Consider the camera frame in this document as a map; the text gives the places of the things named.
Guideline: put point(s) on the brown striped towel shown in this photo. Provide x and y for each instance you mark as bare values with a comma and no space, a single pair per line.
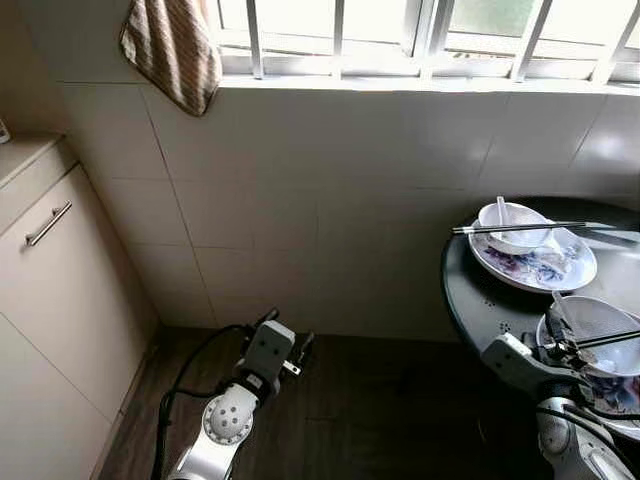
175,50

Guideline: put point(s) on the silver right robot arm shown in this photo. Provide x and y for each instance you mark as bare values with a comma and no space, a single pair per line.
560,440

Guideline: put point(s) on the white barred window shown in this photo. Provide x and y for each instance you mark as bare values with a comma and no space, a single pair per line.
330,62

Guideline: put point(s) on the large floral plate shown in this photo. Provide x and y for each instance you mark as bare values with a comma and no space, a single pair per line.
615,395

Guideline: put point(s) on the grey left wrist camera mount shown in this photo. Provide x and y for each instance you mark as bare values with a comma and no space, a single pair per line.
268,350

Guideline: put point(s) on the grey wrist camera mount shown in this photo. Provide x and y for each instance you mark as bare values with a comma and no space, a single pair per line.
515,362
268,350

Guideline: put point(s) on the white ceramic spoon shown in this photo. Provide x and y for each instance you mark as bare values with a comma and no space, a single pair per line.
502,208
560,308

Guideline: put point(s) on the white ceramic bowl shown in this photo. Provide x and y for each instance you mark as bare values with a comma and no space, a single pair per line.
525,243
610,320

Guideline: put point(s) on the round black table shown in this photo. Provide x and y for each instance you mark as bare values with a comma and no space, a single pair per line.
465,290

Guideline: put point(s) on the small floral plate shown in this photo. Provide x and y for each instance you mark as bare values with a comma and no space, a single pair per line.
540,272

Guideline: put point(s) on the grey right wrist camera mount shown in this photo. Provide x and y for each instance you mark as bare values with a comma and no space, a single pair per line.
515,362

